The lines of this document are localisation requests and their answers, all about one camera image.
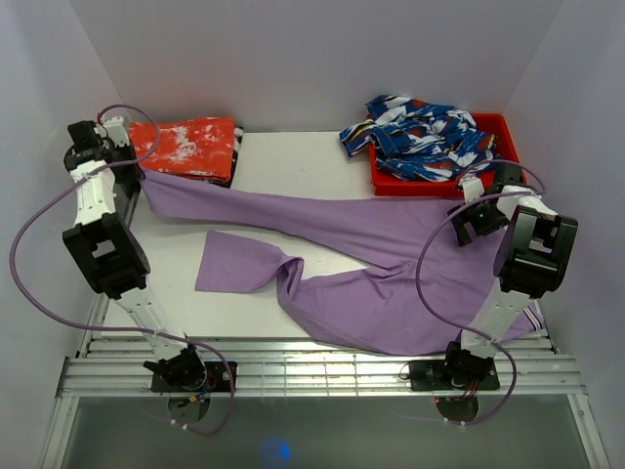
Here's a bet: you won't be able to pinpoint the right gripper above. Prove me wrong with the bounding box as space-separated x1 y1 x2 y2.
448 195 510 246

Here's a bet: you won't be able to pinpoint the purple trousers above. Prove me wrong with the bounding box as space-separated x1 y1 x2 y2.
141 168 544 357

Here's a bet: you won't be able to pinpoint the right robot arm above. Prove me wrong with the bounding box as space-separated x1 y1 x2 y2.
440 162 578 389

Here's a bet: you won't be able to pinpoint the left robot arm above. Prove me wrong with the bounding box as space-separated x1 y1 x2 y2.
62 117 207 391

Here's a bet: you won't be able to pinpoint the blue patterned trousers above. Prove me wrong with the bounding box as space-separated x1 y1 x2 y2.
339 95 499 183

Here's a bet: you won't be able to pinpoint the red plastic bin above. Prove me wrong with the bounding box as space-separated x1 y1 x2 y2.
367 113 520 199

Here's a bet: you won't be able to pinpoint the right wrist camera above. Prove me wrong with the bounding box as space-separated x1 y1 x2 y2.
459 176 485 204

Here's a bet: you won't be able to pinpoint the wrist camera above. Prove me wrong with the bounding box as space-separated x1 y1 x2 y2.
102 116 130 147
459 176 485 204

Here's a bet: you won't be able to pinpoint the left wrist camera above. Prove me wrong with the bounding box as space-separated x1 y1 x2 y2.
102 116 130 147

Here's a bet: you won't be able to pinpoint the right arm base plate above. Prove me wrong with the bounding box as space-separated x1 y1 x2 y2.
398 360 500 392

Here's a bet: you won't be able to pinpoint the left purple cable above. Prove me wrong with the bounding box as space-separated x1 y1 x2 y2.
9 105 238 436

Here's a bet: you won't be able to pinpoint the aluminium frame rail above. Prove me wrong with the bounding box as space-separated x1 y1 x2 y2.
39 330 609 468

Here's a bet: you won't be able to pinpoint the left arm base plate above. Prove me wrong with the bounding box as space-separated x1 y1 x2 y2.
149 361 238 394

